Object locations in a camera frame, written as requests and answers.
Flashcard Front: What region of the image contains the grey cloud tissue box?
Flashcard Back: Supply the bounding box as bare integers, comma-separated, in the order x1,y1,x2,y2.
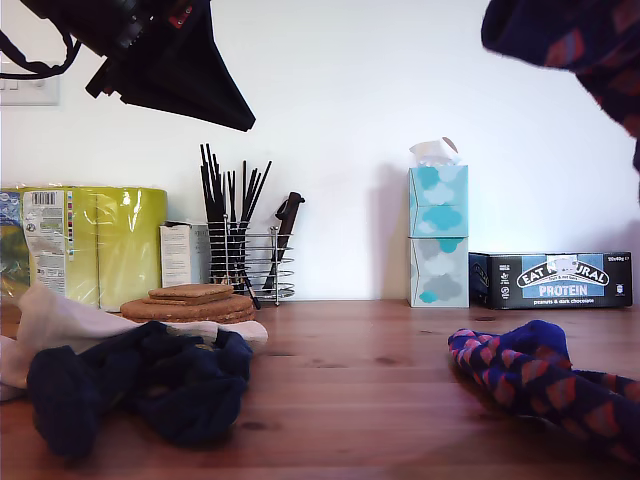
407,235,471,308

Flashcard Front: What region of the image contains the yellow kitchen roll pack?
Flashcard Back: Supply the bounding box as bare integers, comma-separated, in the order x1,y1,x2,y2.
0,185,169,310

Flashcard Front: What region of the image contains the white wall switch plate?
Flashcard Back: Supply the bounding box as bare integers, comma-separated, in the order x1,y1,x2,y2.
0,60,61,107

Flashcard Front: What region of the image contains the white tissue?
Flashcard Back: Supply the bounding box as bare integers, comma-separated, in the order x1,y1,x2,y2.
409,135,461,169

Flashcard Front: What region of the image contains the thin black stick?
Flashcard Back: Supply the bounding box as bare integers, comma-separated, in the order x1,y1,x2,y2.
213,153,224,279
242,159,248,279
244,170,263,224
199,143,217,279
247,159,274,224
230,169,238,279

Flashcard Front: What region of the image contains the dark handled knife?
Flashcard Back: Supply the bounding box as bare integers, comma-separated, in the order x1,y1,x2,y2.
262,191,306,292

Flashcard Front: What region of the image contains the blue cloud tissue box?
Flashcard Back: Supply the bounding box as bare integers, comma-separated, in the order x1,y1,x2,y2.
408,165,470,239

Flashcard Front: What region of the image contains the black protein bar box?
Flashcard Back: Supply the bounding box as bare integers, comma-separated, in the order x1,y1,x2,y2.
468,251,634,310

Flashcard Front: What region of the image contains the small white printed carton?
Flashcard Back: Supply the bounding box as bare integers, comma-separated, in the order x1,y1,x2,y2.
159,222,194,290

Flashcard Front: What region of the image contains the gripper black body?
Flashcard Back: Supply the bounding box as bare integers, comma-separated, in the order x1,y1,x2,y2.
85,0,176,105

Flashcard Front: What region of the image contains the black pen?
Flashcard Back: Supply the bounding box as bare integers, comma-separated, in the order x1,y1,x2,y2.
243,274,262,310

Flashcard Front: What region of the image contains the square cork coaster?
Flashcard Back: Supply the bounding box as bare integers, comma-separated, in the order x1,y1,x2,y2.
147,289,235,305
160,283,235,297

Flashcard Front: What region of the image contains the pale grey carton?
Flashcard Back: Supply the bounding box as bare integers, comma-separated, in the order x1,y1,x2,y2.
191,223,211,286

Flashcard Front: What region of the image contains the blue cupcake pattern sock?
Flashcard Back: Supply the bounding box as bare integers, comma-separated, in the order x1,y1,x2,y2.
447,319,640,466
480,0,640,176

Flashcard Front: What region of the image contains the chrome wire utensil holder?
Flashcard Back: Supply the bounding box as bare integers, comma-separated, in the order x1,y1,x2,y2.
207,212,296,306

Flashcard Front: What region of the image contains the navy dotted sock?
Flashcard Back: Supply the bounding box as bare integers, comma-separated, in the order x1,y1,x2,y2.
25,319,151,459
119,327,254,447

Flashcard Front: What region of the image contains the white sock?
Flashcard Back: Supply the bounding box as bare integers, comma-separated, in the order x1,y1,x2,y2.
0,333,31,402
17,282,270,361

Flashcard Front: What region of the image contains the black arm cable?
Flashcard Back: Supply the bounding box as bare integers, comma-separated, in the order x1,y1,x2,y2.
0,28,84,80

